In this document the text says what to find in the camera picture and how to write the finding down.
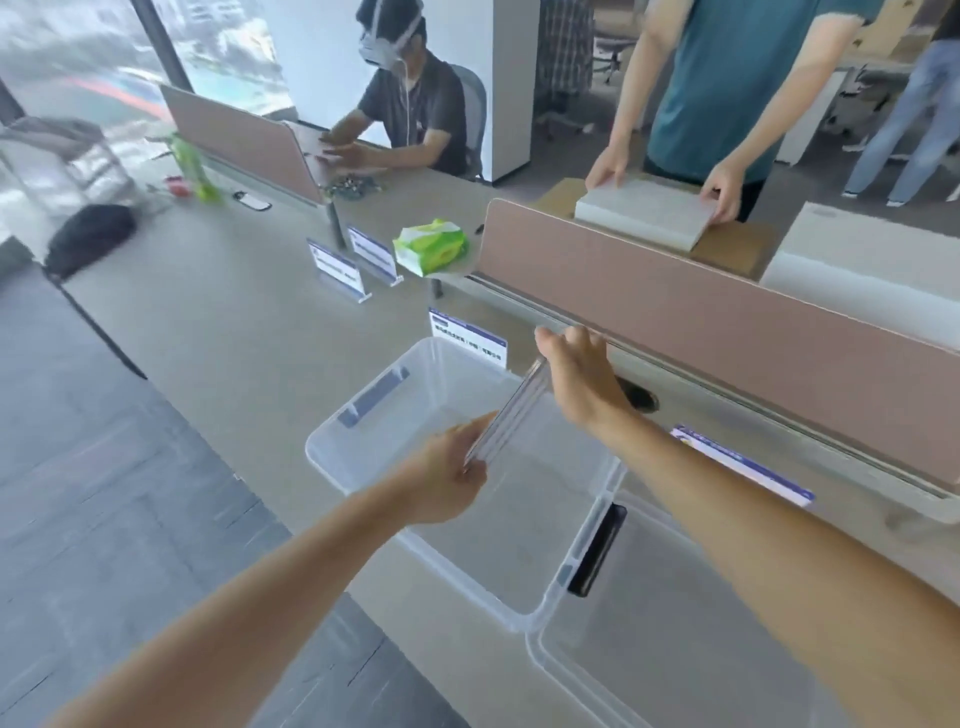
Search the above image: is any person's right hand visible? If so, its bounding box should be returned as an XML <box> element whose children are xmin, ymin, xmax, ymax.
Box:
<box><xmin>534</xmin><ymin>325</ymin><xmax>640</xmax><ymax>438</ymax></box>

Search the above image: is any person's left hand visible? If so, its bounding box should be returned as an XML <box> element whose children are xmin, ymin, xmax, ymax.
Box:
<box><xmin>391</xmin><ymin>411</ymin><xmax>499</xmax><ymax>527</ymax></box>

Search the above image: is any stack of clear plastic sheets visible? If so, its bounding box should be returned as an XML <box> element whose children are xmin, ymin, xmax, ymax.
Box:
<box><xmin>462</xmin><ymin>357</ymin><xmax>557</xmax><ymax>475</ymax></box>

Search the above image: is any person's left forearm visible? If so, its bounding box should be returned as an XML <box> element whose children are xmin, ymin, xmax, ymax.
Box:
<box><xmin>43</xmin><ymin>480</ymin><xmax>410</xmax><ymax>728</ymax></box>

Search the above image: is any person's right forearm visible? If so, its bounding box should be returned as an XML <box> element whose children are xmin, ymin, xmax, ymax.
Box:
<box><xmin>598</xmin><ymin>405</ymin><xmax>960</xmax><ymax>728</ymax></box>

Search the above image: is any acrylic sign stand blue label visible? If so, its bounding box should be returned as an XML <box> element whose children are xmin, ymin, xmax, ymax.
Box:
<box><xmin>306</xmin><ymin>237</ymin><xmax>373</xmax><ymax>306</ymax></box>
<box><xmin>428</xmin><ymin>306</ymin><xmax>510</xmax><ymax>371</ymax></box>
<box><xmin>346</xmin><ymin>225</ymin><xmax>405</xmax><ymax>289</ymax></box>
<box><xmin>669</xmin><ymin>423</ymin><xmax>817</xmax><ymax>509</ymax></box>

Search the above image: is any green tissue pack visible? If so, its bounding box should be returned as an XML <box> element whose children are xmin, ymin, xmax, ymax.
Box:
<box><xmin>391</xmin><ymin>218</ymin><xmax>472</xmax><ymax>279</ymax></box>

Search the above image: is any flat white box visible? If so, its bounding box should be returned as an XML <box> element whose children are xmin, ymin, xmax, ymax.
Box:
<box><xmin>573</xmin><ymin>177</ymin><xmax>720</xmax><ymax>255</ymax></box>

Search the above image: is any long pink desk divider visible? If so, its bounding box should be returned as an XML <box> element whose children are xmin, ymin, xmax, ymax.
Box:
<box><xmin>465</xmin><ymin>198</ymin><xmax>960</xmax><ymax>525</ymax></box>

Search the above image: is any brown cardboard box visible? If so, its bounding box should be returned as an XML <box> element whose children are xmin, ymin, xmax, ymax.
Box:
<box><xmin>533</xmin><ymin>177</ymin><xmax>778</xmax><ymax>283</ymax></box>

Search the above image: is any grey office chair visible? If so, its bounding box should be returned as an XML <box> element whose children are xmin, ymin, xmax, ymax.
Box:
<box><xmin>450</xmin><ymin>63</ymin><xmax>490</xmax><ymax>183</ymax></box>

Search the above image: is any pile of small parts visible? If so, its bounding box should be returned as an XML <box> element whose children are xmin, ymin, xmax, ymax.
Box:
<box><xmin>323</xmin><ymin>171</ymin><xmax>393</xmax><ymax>203</ymax></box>

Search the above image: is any plaid garment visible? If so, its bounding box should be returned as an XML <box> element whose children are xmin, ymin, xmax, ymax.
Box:
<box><xmin>535</xmin><ymin>0</ymin><xmax>599</xmax><ymax>114</ymax></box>

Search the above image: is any large white box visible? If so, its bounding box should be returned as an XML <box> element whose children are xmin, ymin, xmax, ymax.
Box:
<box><xmin>759</xmin><ymin>200</ymin><xmax>960</xmax><ymax>354</ymax></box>

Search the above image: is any white headset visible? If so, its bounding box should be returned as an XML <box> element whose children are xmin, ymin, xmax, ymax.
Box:
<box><xmin>357</xmin><ymin>0</ymin><xmax>426</xmax><ymax>73</ymax></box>

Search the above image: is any short pink desk divider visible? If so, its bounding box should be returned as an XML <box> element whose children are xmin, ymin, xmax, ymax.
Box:
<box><xmin>159</xmin><ymin>83</ymin><xmax>348</xmax><ymax>253</ymax></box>

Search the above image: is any green bottle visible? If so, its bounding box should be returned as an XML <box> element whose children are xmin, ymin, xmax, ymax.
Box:
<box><xmin>169</xmin><ymin>132</ymin><xmax>224</xmax><ymax>204</ymax></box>

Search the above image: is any black bag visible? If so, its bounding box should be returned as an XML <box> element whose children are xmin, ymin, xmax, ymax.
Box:
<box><xmin>42</xmin><ymin>203</ymin><xmax>141</xmax><ymax>284</ymax></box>

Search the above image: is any clear bin with blue handles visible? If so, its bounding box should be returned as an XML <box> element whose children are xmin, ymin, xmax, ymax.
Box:
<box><xmin>305</xmin><ymin>336</ymin><xmax>628</xmax><ymax>633</ymax></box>

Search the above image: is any black cable grommet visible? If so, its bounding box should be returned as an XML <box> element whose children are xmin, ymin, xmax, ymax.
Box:
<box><xmin>615</xmin><ymin>376</ymin><xmax>662</xmax><ymax>416</ymax></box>

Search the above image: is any clear bin with black handle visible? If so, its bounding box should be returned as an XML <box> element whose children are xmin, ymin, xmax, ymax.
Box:
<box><xmin>525</xmin><ymin>486</ymin><xmax>837</xmax><ymax>728</ymax></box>

